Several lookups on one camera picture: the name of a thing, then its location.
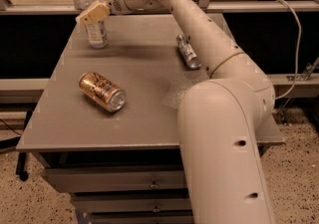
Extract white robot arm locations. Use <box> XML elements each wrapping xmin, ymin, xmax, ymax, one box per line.
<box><xmin>78</xmin><ymin>0</ymin><xmax>275</xmax><ymax>224</ymax></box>

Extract gold soda can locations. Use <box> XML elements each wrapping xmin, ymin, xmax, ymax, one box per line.
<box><xmin>79</xmin><ymin>72</ymin><xmax>127</xmax><ymax>112</ymax></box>

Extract white cable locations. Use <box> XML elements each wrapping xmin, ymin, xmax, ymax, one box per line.
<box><xmin>274</xmin><ymin>0</ymin><xmax>303</xmax><ymax>101</ymax></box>

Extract silver blue soda can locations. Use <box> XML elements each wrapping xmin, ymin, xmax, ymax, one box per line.
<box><xmin>176</xmin><ymin>34</ymin><xmax>201</xmax><ymax>70</ymax></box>

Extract middle grey drawer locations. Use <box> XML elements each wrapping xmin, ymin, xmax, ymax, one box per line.
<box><xmin>71</xmin><ymin>191</ymin><xmax>191</xmax><ymax>213</ymax></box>

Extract top grey drawer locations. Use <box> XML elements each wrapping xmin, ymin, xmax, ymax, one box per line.
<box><xmin>42</xmin><ymin>166</ymin><xmax>186</xmax><ymax>193</ymax></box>

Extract clear plastic water bottle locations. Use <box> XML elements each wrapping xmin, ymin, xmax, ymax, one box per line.
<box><xmin>79</xmin><ymin>0</ymin><xmax>108</xmax><ymax>49</ymax></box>

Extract grey drawer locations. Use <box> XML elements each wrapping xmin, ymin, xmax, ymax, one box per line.
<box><xmin>90</xmin><ymin>211</ymin><xmax>194</xmax><ymax>224</ymax></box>
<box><xmin>71</xmin><ymin>191</ymin><xmax>191</xmax><ymax>213</ymax></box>
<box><xmin>42</xmin><ymin>166</ymin><xmax>186</xmax><ymax>193</ymax></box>

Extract bottom grey drawer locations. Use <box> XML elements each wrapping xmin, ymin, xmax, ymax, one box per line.
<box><xmin>90</xmin><ymin>211</ymin><xmax>194</xmax><ymax>224</ymax></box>

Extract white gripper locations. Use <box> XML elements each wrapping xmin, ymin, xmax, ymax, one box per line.
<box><xmin>76</xmin><ymin>0</ymin><xmax>124</xmax><ymax>25</ymax></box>

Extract grey drawer cabinet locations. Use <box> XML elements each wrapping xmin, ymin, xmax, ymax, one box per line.
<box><xmin>16</xmin><ymin>13</ymin><xmax>285</xmax><ymax>224</ymax></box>

